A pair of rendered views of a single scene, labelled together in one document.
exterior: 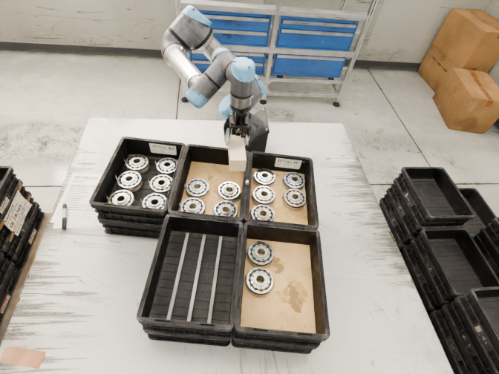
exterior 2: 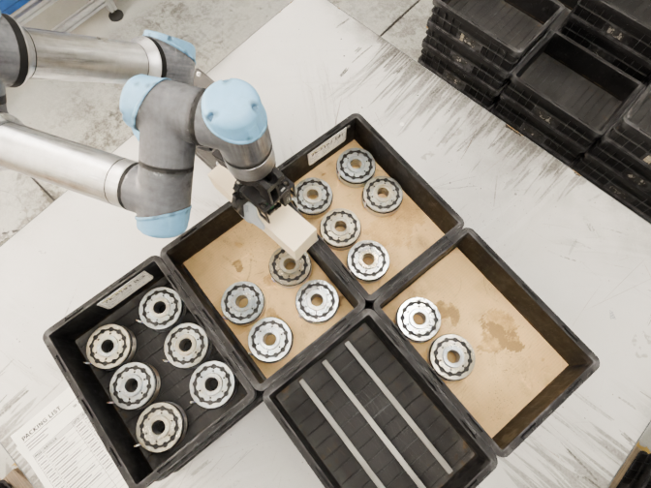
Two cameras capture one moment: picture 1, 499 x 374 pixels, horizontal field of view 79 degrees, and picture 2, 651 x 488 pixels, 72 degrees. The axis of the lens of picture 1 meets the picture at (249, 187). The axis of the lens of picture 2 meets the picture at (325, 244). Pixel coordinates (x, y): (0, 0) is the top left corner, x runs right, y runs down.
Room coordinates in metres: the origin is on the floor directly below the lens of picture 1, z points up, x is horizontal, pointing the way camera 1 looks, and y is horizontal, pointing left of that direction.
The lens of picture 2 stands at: (0.56, 0.17, 1.90)
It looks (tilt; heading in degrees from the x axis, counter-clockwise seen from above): 71 degrees down; 328
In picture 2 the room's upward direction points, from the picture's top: 3 degrees counter-clockwise
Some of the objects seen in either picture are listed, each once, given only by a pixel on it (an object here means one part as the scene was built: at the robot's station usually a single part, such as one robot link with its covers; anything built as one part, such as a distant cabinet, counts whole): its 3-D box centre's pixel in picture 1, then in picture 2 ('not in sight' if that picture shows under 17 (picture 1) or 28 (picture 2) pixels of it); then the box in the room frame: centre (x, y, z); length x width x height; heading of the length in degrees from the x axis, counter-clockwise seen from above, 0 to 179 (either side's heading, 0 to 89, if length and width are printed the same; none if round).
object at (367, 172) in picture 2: (294, 179); (356, 165); (0.98, -0.21, 0.86); 0.10 x 0.10 x 0.01
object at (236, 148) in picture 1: (235, 144); (263, 207); (0.93, 0.08, 1.07); 0.24 x 0.06 x 0.06; 12
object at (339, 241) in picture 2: (263, 194); (340, 227); (0.87, -0.07, 0.86); 0.10 x 0.10 x 0.01
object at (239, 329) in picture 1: (281, 274); (481, 333); (0.47, -0.16, 0.92); 0.40 x 0.30 x 0.02; 3
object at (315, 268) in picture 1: (278, 280); (475, 336); (0.47, -0.16, 0.87); 0.40 x 0.30 x 0.11; 3
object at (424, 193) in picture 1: (418, 211); (480, 45); (1.32, -1.14, 0.37); 0.40 x 0.30 x 0.45; 12
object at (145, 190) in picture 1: (144, 179); (157, 365); (0.84, 0.46, 0.87); 0.40 x 0.30 x 0.11; 3
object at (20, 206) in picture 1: (18, 212); not in sight; (0.84, 1.25, 0.41); 0.31 x 0.02 x 0.16; 12
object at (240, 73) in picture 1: (242, 77); (236, 124); (0.91, 0.08, 1.39); 0.09 x 0.08 x 0.11; 38
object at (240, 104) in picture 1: (241, 99); (251, 153); (0.91, 0.07, 1.31); 0.08 x 0.08 x 0.05
